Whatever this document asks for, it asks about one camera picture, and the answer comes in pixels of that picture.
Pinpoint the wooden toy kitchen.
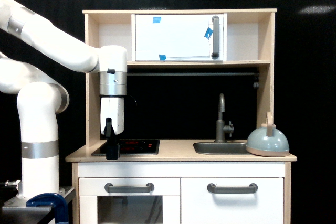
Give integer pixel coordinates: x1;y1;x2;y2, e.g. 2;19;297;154
66;8;297;223

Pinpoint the blue toy teapot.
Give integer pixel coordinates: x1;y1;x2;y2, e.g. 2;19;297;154
246;112;289;157

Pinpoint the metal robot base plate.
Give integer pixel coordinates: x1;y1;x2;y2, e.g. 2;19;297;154
2;186;76;212

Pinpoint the blue tape top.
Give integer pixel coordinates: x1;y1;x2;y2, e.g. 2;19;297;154
153;17;161;24

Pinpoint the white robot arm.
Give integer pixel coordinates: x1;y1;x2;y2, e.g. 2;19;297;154
1;0;127;199

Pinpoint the blue tape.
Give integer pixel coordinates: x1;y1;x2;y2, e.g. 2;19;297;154
204;27;213;40
153;17;161;24
159;55;166;61

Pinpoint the white cabinet door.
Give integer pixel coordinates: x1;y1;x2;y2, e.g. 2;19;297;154
181;177;284;223

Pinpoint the blue tape bottom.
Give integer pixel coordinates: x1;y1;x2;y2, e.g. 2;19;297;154
159;55;166;61

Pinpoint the white microwave door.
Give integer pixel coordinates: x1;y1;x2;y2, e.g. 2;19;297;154
135;13;227;61

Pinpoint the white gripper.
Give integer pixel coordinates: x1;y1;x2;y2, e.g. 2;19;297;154
100;97;124;160

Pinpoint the black stove top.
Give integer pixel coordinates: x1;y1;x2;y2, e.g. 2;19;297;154
91;139;160;156

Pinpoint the blue clamp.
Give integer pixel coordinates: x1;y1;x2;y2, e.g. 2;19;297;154
26;193;69;224

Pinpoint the dark hanging rail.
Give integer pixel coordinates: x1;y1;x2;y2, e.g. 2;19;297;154
128;72;259;77

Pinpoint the grey cabinet door handle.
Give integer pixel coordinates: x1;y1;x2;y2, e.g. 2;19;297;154
207;183;258;194

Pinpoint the white oven door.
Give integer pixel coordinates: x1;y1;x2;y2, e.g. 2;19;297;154
79;177;181;223

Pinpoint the blue tape right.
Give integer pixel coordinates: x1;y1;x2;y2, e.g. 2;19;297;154
204;27;213;40

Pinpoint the grey faucet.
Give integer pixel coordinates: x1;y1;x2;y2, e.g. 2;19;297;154
215;93;234;143

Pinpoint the grey oven door handle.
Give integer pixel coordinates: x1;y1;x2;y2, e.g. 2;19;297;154
104;183;155;193

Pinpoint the grey sink basin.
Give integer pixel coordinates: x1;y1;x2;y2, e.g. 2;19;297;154
193;142;248;155

